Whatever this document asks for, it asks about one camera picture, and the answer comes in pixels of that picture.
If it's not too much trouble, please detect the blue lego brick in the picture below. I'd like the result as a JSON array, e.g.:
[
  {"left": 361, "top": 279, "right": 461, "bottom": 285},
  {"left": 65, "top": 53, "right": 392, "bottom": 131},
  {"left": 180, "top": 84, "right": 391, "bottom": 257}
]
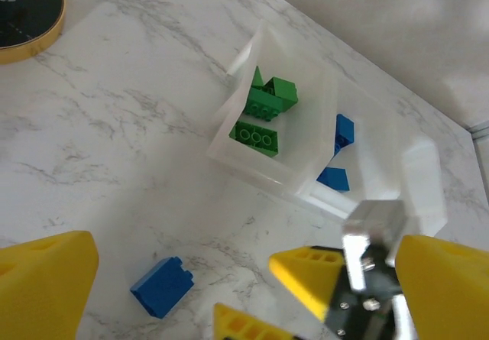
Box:
[
  {"left": 129, "top": 256, "right": 195, "bottom": 320},
  {"left": 316, "top": 167, "right": 351, "bottom": 194},
  {"left": 333, "top": 113, "right": 355, "bottom": 156}
]

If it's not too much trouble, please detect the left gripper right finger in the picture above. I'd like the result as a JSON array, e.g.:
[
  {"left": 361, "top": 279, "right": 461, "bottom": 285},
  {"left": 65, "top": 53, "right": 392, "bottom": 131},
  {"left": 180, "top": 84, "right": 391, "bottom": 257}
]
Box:
[{"left": 397, "top": 235, "right": 489, "bottom": 340}]

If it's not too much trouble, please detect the clear three-compartment container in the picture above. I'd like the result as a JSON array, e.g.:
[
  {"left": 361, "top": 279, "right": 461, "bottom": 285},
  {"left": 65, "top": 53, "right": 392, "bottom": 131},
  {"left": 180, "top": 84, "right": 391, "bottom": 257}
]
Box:
[{"left": 206, "top": 18, "right": 449, "bottom": 238}]

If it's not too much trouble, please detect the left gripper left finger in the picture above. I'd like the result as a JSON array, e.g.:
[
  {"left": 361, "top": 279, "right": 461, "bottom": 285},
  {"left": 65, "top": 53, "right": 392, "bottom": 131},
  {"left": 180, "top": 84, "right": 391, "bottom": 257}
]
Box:
[{"left": 0, "top": 231, "right": 99, "bottom": 340}]

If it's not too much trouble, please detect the green lego brick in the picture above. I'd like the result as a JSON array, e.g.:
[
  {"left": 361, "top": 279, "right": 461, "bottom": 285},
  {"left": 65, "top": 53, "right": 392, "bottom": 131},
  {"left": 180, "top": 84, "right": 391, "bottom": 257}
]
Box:
[
  {"left": 265, "top": 76, "right": 300, "bottom": 112},
  {"left": 244, "top": 87, "right": 286, "bottom": 121},
  {"left": 228, "top": 120, "right": 280, "bottom": 159}
]

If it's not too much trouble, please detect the gold mug tree black base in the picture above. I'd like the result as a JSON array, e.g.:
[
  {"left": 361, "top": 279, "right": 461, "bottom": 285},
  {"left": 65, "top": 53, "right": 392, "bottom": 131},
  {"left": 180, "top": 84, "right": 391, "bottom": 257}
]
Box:
[{"left": 0, "top": 0, "right": 66, "bottom": 66}]

